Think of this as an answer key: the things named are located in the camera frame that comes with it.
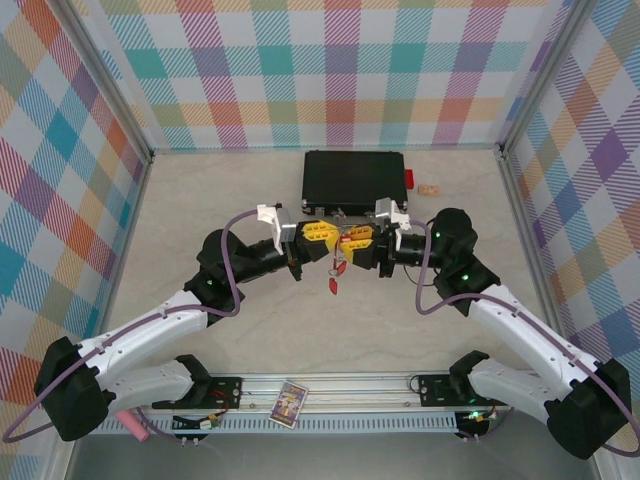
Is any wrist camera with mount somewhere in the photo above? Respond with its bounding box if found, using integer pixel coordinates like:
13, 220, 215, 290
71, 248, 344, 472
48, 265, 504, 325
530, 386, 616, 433
255, 202, 301, 249
373, 197, 412, 234

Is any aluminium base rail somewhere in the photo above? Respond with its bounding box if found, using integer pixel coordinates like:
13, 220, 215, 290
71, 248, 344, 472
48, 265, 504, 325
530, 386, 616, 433
112, 369, 551, 416

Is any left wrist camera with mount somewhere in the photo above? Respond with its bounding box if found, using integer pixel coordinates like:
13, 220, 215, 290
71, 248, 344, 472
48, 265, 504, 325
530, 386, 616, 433
255, 202, 301, 249

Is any black case with metal handle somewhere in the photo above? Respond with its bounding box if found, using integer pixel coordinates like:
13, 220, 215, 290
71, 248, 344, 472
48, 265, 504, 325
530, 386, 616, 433
300, 149, 409, 222

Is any slotted grey cable duct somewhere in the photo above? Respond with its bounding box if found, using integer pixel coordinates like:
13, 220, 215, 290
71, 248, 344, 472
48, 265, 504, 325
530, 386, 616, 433
102, 412, 459, 435

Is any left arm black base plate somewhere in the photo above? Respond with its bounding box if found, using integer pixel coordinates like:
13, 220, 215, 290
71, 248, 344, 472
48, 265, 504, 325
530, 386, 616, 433
199, 375, 244, 410

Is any pink toy microphone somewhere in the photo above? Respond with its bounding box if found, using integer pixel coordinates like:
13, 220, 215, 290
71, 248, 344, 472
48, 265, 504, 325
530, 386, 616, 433
115, 412, 151, 444

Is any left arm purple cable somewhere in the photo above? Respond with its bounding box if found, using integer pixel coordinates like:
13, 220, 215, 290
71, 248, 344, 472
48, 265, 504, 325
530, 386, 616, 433
2, 209, 266, 446

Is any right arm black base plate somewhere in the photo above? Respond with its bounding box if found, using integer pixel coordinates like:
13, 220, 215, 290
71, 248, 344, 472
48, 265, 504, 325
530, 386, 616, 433
417, 373, 511, 407

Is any power connector wiring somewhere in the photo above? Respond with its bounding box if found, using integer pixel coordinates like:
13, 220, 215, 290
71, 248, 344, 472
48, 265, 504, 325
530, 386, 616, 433
455, 407, 499, 444
172, 412, 224, 446

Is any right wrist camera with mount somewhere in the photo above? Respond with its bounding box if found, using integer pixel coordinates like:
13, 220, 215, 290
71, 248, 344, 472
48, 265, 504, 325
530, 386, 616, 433
373, 197, 412, 234

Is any colourful card box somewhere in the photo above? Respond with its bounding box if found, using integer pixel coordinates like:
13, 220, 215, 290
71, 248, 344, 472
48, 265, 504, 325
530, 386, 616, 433
269, 380, 310, 427

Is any aluminium frame post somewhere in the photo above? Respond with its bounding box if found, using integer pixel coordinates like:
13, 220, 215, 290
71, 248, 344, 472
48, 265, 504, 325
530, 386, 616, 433
499, 0, 599, 151
49, 0, 154, 161

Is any aluminium table side rail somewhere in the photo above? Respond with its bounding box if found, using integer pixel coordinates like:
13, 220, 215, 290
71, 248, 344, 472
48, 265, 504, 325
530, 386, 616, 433
499, 149, 574, 371
89, 152, 155, 374

